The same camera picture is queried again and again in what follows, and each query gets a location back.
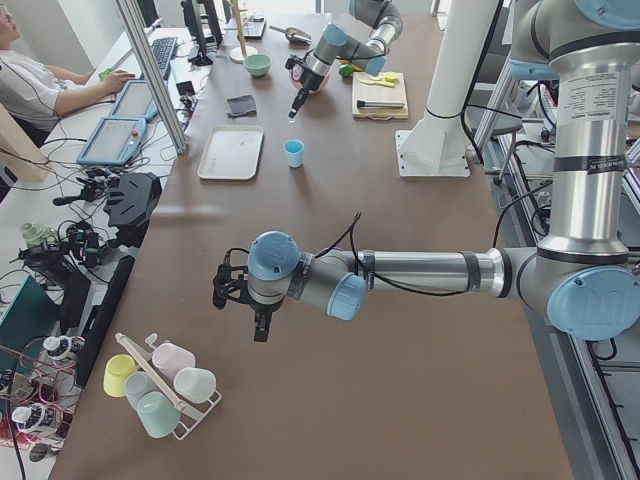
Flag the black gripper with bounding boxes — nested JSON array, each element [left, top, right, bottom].
[[288, 53, 334, 119], [252, 303, 279, 342]]

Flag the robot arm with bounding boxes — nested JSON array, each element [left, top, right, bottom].
[[285, 1, 403, 120], [244, 1, 639, 341]]

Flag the pink bowl with ice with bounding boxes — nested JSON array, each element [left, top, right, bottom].
[[289, 65, 331, 95]]

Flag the blue plastic cup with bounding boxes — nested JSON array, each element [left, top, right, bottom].
[[283, 139, 305, 168]]

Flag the metal ice scoop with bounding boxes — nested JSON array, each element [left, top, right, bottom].
[[269, 25, 312, 45]]

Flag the white cup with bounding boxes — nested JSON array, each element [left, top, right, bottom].
[[173, 367, 217, 404]]

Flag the pink cup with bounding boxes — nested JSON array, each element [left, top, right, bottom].
[[151, 342, 196, 380]]

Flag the mint green cup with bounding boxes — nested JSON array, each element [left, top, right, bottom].
[[136, 391, 180, 438]]

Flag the grey blue cup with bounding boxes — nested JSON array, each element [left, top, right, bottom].
[[124, 371, 156, 410]]

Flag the yellow cup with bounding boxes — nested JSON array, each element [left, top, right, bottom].
[[103, 354, 137, 398]]

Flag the green lime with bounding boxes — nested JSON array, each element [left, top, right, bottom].
[[338, 64, 353, 78]]

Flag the mint green bowl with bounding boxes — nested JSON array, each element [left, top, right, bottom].
[[243, 53, 271, 77]]

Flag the grey folded cloth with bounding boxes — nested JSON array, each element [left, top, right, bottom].
[[226, 94, 257, 118]]

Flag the wooden cutting board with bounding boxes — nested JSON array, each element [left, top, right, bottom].
[[352, 71, 409, 120]]

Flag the wooden mug tree stand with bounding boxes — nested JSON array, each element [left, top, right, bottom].
[[225, 0, 258, 64]]

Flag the lemon slices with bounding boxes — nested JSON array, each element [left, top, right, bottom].
[[357, 72, 398, 88]]

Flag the cream rabbit tray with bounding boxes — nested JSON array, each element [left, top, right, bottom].
[[197, 125, 264, 181]]

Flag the black keyboard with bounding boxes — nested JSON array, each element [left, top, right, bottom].
[[150, 37, 177, 80]]

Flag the upper teach pendant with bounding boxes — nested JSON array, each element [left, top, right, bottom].
[[110, 80, 158, 121]]

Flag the teach pendant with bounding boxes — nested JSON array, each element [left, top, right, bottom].
[[110, 80, 158, 121], [76, 116, 147, 166]]

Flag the lower teach pendant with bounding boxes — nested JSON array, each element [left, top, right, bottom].
[[76, 116, 147, 166]]

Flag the teal box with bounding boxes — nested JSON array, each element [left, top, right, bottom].
[[0, 277, 59, 352]]

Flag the green glass bottle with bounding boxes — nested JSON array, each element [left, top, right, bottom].
[[20, 222, 58, 248]]

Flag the seated person in white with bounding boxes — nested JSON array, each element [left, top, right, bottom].
[[1, 7, 135, 146]]

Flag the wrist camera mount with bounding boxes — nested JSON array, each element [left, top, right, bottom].
[[212, 247, 252, 310]]

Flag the knife with black handle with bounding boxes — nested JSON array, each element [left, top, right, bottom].
[[356, 100, 405, 109]]

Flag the white wire cup rack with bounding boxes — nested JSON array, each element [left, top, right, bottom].
[[115, 333, 222, 441]]

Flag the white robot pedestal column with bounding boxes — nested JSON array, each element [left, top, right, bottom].
[[396, 0, 502, 178]]

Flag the aluminium frame post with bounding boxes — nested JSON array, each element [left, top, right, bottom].
[[115, 0, 188, 155]]

